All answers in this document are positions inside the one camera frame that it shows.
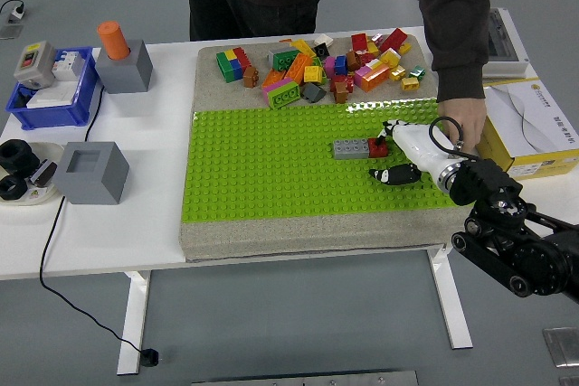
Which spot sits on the person's left hand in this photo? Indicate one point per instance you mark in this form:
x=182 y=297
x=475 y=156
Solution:
x=466 y=119

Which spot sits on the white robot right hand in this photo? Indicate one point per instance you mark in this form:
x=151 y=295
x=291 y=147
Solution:
x=420 y=146

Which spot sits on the red square toy brick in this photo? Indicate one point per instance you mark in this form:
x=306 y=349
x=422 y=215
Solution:
x=375 y=150

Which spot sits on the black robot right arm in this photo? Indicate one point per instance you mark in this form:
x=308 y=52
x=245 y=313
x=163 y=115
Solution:
x=484 y=178

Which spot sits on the person's left forearm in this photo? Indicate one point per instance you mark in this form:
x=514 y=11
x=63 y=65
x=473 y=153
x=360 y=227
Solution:
x=457 y=56

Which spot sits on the yellow small toy brick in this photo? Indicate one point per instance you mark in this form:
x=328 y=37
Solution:
x=410 y=83

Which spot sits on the green small toy brick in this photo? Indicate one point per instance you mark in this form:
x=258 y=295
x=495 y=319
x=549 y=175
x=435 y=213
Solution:
x=417 y=71

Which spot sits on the grey long toy brick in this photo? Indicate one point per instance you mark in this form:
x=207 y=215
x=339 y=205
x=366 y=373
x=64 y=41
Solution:
x=350 y=149

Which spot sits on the shiny yellow toy brick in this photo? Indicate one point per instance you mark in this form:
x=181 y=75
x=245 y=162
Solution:
x=398 y=72

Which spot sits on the orange yellow large brick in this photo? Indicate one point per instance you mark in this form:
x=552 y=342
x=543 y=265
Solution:
x=375 y=78

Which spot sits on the magenta toy brick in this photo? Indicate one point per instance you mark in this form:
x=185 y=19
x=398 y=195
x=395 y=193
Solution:
x=361 y=75

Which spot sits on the yellow white toy brick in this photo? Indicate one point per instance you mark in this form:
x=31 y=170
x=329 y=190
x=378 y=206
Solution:
x=390 y=58

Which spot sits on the red brown toy brick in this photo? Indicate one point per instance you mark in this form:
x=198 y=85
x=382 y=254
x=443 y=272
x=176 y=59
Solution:
x=343 y=83

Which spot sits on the red long toy brick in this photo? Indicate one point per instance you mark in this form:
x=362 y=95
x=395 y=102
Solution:
x=393 y=39

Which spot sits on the brown tall toy brick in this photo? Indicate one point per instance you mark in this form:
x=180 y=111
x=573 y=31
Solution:
x=353 y=60

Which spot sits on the blue toy brick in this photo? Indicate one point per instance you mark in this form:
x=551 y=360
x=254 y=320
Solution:
x=341 y=65

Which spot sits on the dark grey sloped brick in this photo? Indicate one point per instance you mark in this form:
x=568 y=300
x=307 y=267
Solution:
x=313 y=92

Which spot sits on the yellow square toy brick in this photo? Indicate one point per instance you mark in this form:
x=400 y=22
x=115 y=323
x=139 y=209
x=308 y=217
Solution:
x=313 y=74

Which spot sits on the black toy brick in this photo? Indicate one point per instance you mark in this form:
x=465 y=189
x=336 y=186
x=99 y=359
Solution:
x=321 y=50

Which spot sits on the orange long toy brick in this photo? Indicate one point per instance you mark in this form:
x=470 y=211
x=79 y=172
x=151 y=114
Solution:
x=297 y=67

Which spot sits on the pink lime toy brick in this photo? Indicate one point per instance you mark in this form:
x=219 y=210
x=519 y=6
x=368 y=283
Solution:
x=282 y=96

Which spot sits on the green studded baseplate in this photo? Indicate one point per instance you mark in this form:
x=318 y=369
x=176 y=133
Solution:
x=271 y=164

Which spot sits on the yellow long toy brick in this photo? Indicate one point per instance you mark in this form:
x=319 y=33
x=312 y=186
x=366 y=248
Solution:
x=302 y=47

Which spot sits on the dark green toy brick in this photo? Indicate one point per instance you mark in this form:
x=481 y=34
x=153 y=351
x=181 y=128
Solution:
x=285 y=60

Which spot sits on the brown small toy brick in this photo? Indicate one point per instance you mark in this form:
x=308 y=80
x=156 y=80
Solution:
x=250 y=78

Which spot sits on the green yellow blue red brick stack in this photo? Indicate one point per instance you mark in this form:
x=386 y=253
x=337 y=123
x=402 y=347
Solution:
x=230 y=65

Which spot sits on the yellow white cardboard box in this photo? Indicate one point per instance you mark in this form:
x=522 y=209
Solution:
x=534 y=133

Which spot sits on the white table leg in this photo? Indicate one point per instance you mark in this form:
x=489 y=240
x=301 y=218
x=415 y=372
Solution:
x=450 y=300
x=133 y=313

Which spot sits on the large silver floor plate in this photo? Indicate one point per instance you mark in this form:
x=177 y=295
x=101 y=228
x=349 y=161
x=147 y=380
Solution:
x=563 y=345

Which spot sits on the grey block with round hole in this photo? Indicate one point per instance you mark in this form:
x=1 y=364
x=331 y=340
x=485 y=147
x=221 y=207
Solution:
x=126 y=76

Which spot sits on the orange cylinder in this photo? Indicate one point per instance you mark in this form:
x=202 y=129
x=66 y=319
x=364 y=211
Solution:
x=113 y=42

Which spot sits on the grey block with square recess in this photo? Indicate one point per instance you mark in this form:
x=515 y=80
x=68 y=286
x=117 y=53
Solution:
x=95 y=187

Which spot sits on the white circuit breaker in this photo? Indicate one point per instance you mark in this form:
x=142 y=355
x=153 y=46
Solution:
x=68 y=65

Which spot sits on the blue plastic bin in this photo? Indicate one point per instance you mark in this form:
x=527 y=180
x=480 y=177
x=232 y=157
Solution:
x=50 y=117

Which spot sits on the white flat box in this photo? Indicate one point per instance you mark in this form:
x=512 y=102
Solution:
x=52 y=96

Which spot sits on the white plate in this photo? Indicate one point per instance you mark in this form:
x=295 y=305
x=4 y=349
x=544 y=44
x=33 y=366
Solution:
x=45 y=196

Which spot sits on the small brown black part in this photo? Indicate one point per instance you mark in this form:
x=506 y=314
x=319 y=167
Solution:
x=43 y=173

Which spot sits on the large black nut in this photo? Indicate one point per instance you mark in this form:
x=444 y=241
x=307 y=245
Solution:
x=18 y=155

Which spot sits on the small black nut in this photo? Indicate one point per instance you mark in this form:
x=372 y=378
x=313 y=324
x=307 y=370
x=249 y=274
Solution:
x=6 y=189

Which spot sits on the grey floor socket plate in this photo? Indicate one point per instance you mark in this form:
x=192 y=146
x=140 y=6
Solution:
x=10 y=31

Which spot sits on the white electrical enclosure box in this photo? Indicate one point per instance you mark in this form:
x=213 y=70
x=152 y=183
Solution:
x=506 y=42

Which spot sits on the grey metal base plate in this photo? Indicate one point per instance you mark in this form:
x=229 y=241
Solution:
x=307 y=379

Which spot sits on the grey push-button switch box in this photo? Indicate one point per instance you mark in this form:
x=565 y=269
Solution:
x=31 y=65

